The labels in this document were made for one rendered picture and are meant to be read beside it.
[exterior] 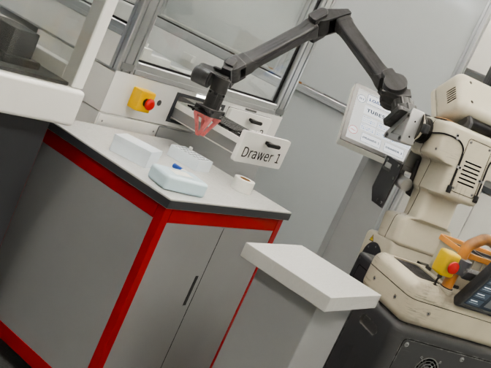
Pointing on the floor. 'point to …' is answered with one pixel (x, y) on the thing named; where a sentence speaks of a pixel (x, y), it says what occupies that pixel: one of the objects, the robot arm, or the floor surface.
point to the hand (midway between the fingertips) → (200, 133)
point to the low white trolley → (124, 258)
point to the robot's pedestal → (291, 309)
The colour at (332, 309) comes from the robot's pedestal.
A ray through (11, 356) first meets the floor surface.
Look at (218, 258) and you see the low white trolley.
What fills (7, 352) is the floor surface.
